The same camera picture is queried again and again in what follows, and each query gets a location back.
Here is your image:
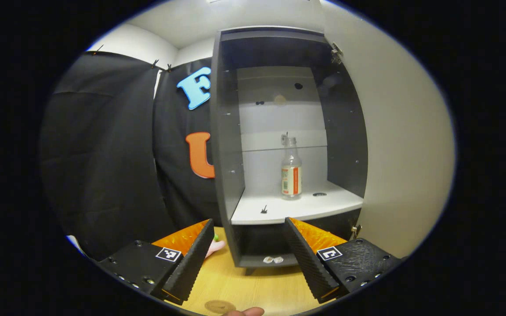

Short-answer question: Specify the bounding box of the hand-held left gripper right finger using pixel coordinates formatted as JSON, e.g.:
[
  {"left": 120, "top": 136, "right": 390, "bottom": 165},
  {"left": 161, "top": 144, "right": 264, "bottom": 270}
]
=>
[{"left": 284, "top": 217, "right": 402, "bottom": 304}]

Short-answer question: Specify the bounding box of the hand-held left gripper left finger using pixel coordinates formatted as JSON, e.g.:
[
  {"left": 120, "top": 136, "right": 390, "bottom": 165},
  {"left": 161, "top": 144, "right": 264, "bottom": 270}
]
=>
[{"left": 98, "top": 219, "right": 215, "bottom": 305}]

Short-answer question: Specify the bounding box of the round brown coaster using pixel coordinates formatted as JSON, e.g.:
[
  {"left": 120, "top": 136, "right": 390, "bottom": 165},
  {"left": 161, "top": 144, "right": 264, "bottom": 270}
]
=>
[{"left": 205, "top": 300, "right": 237, "bottom": 315}]

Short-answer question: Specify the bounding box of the clear glass bottle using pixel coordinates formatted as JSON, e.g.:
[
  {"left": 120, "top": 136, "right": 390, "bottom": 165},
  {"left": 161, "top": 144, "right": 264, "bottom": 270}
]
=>
[{"left": 280, "top": 133, "right": 303, "bottom": 200}]

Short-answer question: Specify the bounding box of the dark grey cabinet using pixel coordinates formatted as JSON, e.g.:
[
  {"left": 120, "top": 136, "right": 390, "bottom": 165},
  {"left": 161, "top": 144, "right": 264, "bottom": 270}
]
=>
[{"left": 209, "top": 25, "right": 369, "bottom": 275}]

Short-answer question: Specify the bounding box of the beige cabinet door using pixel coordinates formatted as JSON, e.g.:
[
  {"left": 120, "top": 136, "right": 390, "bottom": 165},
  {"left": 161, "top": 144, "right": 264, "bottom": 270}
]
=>
[{"left": 321, "top": 0, "right": 455, "bottom": 259}]

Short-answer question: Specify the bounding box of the pink plush toy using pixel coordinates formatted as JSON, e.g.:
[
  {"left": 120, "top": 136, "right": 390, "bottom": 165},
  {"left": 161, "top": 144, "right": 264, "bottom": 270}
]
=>
[{"left": 205, "top": 235, "right": 226, "bottom": 259}]

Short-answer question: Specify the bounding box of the black backdrop cloth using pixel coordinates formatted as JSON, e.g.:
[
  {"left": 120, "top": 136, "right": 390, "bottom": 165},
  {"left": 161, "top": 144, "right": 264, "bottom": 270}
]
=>
[{"left": 40, "top": 50, "right": 231, "bottom": 259}]

